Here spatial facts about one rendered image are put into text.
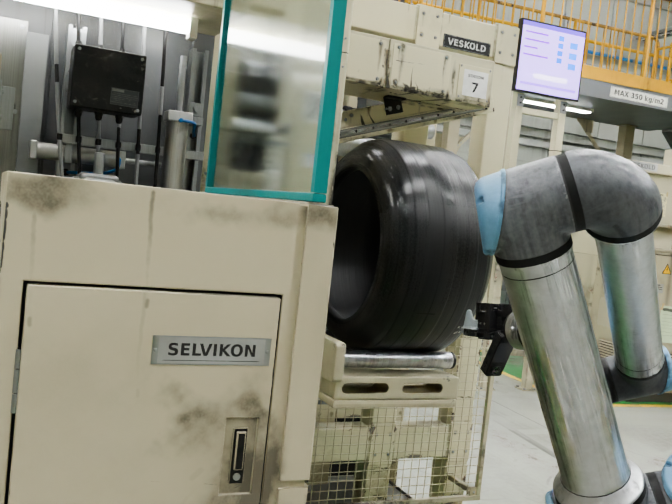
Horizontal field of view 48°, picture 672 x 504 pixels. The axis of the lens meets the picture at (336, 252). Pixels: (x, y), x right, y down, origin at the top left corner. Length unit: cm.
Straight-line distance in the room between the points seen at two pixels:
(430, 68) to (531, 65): 381
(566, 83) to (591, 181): 522
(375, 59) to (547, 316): 128
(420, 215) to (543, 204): 74
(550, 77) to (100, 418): 555
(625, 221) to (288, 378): 52
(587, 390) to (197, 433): 60
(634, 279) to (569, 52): 514
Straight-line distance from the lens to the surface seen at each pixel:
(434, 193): 185
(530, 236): 111
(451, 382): 203
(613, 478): 135
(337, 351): 183
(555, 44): 629
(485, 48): 286
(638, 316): 137
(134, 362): 93
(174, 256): 92
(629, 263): 125
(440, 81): 237
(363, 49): 225
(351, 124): 237
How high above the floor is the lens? 126
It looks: 3 degrees down
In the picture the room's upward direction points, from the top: 6 degrees clockwise
